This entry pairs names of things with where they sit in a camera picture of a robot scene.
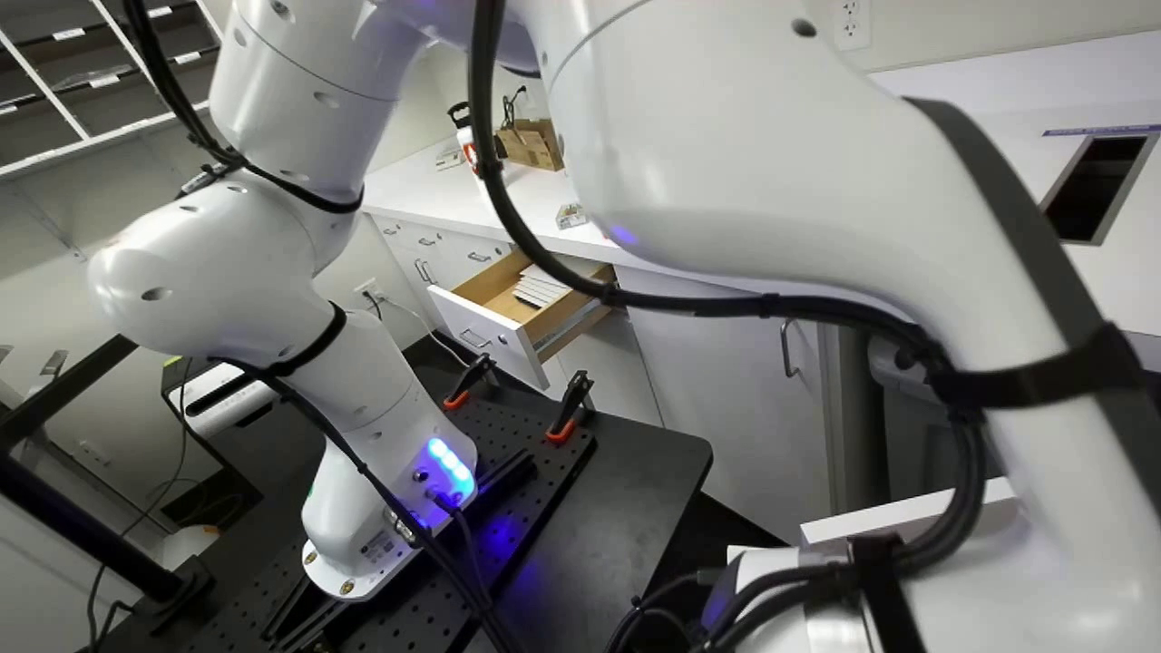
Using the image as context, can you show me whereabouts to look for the black shoulder cable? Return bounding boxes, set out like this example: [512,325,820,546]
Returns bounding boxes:
[119,0,365,219]

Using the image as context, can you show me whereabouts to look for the metal cabinet door handle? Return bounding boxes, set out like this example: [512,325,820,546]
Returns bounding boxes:
[775,317,814,384]

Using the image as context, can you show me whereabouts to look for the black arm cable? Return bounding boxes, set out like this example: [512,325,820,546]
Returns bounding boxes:
[466,0,1009,653]

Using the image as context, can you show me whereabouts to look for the white wall outlet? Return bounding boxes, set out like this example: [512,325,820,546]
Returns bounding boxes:
[832,0,877,56]

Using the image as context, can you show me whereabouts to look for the brown cardboard box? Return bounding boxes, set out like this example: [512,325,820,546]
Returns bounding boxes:
[498,118,567,173]

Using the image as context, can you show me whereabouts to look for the white mail sorter shelving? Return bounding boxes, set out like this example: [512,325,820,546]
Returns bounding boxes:
[0,0,231,177]

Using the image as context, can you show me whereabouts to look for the closed white drawer front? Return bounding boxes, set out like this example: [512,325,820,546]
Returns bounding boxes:
[365,216,504,302]

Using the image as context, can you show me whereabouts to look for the black robot table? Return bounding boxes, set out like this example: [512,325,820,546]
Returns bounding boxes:
[87,329,720,653]

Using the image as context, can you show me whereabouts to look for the white flat panel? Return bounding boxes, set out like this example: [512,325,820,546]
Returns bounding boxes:
[795,473,1023,552]

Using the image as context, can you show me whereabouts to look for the black metal stand frame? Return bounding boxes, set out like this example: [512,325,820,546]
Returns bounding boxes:
[0,329,215,609]

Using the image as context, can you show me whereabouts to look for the open wooden drawer white front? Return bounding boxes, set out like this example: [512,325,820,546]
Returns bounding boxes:
[423,247,625,392]

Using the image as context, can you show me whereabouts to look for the white base cabinet doors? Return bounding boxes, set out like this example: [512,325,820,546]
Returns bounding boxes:
[612,276,876,549]

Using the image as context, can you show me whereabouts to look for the black clamp orange tips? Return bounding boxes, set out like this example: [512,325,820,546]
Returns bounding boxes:
[439,352,502,416]
[544,367,598,452]

